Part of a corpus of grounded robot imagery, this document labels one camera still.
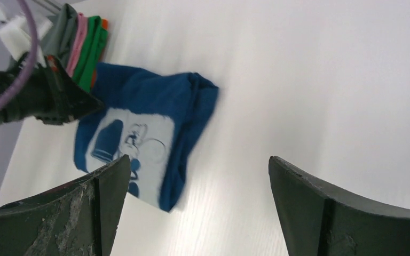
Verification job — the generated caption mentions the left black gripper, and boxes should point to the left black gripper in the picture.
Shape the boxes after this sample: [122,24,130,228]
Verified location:
[0,55,104,125]

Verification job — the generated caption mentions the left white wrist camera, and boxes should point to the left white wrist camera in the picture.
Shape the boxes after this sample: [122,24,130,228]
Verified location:
[0,3,53,67]

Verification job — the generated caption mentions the green folded t shirt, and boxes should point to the green folded t shirt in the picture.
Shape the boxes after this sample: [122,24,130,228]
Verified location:
[72,16,106,92]

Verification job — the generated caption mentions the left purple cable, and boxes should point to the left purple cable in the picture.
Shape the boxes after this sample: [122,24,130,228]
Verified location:
[0,0,39,124]

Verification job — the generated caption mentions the pink folded t shirt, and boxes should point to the pink folded t shirt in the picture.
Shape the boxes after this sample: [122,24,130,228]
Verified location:
[66,13,88,77]

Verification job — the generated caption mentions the blue t shirt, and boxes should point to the blue t shirt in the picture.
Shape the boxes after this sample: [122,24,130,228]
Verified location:
[73,63,219,212]

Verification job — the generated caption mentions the grey folded t shirt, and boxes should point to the grey folded t shirt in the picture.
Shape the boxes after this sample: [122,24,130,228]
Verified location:
[40,3,78,69]

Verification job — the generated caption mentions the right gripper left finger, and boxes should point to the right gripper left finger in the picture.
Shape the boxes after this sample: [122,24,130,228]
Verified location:
[0,156,131,255]

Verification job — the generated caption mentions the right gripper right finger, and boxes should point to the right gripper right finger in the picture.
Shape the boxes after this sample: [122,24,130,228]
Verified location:
[269,156,410,255]

